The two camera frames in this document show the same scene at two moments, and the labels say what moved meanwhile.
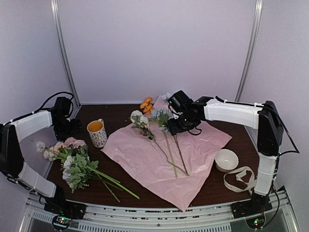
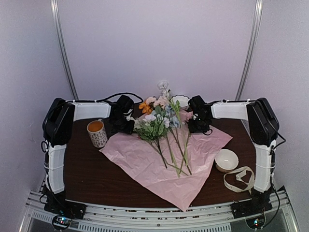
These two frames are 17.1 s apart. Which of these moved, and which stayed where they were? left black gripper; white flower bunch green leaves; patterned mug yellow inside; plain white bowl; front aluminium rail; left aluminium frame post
Moved: white flower bunch green leaves; left black gripper
Stayed: left aluminium frame post; plain white bowl; front aluminium rail; patterned mug yellow inside
